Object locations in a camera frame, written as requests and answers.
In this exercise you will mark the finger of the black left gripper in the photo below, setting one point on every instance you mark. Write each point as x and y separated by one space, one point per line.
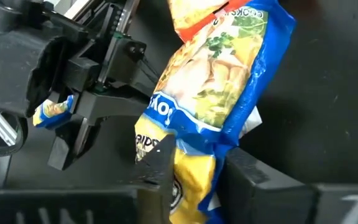
104 105
126 62

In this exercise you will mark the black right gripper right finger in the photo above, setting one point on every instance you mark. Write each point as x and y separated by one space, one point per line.
259 199

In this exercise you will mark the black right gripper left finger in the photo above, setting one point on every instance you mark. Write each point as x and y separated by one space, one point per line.
154 174

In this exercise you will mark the blue Maruchan noodle pack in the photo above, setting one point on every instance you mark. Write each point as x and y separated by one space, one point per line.
53 112
216 77

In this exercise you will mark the orange Maruchan noodle pack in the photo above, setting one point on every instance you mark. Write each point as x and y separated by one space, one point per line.
197 12

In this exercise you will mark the black table mat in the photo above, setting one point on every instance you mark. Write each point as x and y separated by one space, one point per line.
322 93

